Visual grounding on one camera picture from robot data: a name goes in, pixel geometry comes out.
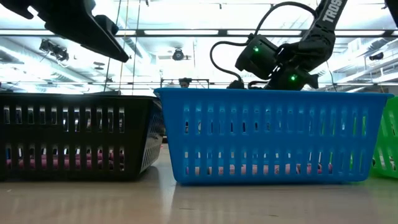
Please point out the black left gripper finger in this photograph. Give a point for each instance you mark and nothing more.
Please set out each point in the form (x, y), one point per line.
(105, 43)

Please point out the black ceiling clamp fixture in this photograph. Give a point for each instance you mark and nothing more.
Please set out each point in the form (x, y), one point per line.
(54, 50)

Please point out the green plastic basket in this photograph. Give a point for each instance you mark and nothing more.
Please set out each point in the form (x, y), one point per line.
(387, 140)

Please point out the black rack frame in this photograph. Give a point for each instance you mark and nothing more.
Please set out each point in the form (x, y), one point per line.
(161, 83)

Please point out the magenta crayon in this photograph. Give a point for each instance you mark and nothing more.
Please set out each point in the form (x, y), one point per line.
(99, 160)

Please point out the person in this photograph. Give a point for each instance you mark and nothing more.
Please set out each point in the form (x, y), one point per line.
(185, 82)

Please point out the blue plastic basket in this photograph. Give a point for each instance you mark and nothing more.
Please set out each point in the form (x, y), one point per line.
(280, 137)
(8, 153)

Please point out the black plastic basket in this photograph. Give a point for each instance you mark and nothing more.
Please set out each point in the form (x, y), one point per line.
(133, 140)

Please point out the round black ceiling camera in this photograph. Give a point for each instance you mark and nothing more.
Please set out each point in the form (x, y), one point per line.
(178, 54)

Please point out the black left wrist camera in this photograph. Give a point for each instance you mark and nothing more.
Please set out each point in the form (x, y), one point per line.
(107, 26)

